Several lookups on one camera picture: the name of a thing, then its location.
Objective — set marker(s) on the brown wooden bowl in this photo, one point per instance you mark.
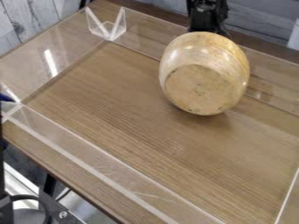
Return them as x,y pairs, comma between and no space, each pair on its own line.
203,73

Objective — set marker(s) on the black table leg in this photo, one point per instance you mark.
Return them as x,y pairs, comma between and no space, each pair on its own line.
49,184

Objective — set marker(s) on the clear acrylic corner bracket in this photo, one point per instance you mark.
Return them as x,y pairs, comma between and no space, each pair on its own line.
107,30

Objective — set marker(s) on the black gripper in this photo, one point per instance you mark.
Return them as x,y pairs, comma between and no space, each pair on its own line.
207,21

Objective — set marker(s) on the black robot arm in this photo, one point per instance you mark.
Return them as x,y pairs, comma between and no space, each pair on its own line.
202,5

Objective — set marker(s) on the clear acrylic front barrier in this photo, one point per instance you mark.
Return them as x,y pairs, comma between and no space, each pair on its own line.
115,187

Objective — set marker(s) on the black metal base plate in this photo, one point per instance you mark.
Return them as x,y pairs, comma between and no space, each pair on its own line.
51,214

